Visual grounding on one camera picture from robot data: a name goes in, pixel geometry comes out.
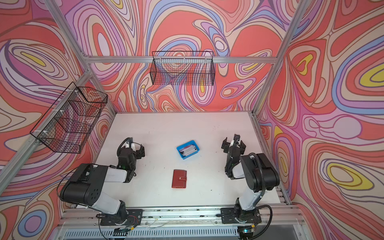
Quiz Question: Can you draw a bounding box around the red leather card holder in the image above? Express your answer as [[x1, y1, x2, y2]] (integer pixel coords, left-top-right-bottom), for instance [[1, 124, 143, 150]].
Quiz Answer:
[[172, 170, 187, 189]]

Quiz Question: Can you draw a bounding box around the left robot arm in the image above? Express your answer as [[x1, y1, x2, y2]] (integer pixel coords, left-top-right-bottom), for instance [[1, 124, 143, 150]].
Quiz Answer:
[[59, 138, 145, 231]]

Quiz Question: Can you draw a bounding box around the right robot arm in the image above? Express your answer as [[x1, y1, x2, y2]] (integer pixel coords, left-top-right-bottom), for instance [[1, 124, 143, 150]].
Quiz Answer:
[[220, 135, 280, 225]]

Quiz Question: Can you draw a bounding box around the blue plastic card tray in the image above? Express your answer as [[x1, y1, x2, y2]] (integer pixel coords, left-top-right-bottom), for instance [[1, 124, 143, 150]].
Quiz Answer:
[[177, 140, 200, 160]]

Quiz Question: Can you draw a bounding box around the stack of credit cards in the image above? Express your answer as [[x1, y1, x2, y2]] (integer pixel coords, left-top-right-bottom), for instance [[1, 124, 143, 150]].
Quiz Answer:
[[180, 145, 197, 157]]

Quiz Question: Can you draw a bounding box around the black wire basket left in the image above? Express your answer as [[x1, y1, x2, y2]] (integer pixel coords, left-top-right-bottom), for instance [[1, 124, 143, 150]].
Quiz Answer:
[[30, 82, 108, 154]]

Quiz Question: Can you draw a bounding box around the black wire basket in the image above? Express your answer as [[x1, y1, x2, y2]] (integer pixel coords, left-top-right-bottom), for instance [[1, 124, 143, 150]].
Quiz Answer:
[[30, 82, 108, 154], [150, 50, 216, 86]]

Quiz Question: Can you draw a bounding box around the aluminium cage frame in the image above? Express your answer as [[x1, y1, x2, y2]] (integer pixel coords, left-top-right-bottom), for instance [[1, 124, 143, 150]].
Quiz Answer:
[[0, 0, 313, 196]]

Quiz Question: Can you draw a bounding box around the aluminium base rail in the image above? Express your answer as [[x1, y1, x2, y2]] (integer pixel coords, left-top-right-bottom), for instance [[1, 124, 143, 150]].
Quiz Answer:
[[54, 205, 312, 240]]

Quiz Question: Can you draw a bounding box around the black wire basket back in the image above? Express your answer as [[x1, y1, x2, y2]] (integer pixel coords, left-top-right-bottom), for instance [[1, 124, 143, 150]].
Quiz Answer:
[[150, 50, 216, 86]]

